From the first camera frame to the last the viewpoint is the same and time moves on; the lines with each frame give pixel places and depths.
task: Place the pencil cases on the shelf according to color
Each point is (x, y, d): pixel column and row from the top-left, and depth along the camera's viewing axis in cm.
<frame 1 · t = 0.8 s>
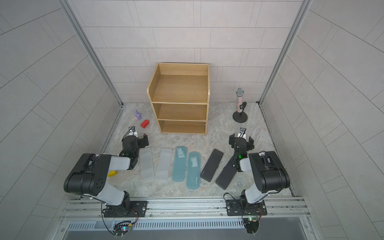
left hand: (139, 132, 94), fingers open
right hand: (241, 133, 94), fingers open
wooden three-tier shelf: (180, 94, 82), point 30 cm above the table
left frosted white pencil case: (146, 163, 87), on the table
right frosted white pencil case: (162, 171, 84), on the table
left teal pencil case: (179, 167, 86), on the table
right teal pencil case: (193, 173, 84), on the table
left black pencil case: (212, 165, 87), on the table
right black pencil case: (228, 173, 84), on the table
purple toy figure: (138, 116, 107), point 3 cm above the table
red block: (145, 123, 104), point 2 cm above the table
candy tube on black stand: (240, 117, 110), on the table

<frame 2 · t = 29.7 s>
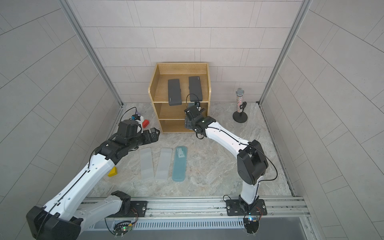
left hand: (156, 131, 77), fingers open
right hand: (191, 120, 88), fingers open
left black pencil case: (174, 93, 80), point 32 cm above the table
right black pencil case: (195, 89, 83), point 32 cm above the table
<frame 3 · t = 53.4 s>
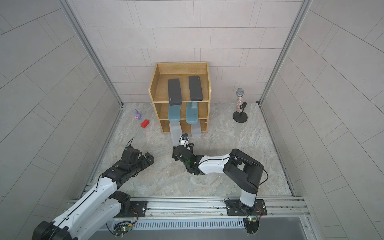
left hand: (151, 158, 85), fingers open
right hand: (177, 148, 88), fingers open
left frosted white pencil case: (176, 132, 91), point 9 cm above the table
left teal pencil case: (174, 113, 90), point 17 cm above the table
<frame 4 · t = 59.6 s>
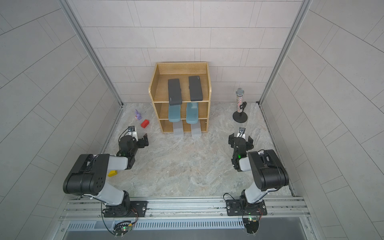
left hand: (141, 132, 94), fingers open
right hand: (240, 133, 94), fingers open
left frosted white pencil case: (178, 128, 98), point 5 cm above the table
